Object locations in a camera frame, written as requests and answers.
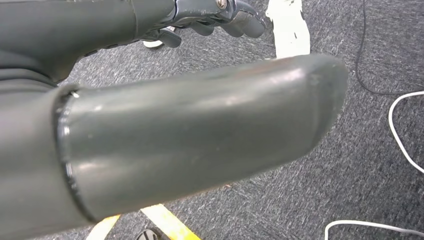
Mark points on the black caster wheel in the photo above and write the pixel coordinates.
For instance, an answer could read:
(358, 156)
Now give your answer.
(147, 236)

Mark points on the white floor tape patch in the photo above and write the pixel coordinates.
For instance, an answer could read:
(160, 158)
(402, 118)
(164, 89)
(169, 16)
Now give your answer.
(290, 30)

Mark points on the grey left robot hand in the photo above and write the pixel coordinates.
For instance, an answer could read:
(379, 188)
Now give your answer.
(198, 132)

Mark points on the yellow floor tape strip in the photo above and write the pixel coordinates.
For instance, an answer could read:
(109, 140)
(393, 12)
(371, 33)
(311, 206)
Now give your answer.
(169, 223)
(102, 230)

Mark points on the white round floor object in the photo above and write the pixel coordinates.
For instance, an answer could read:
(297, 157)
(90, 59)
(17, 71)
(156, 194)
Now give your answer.
(151, 44)

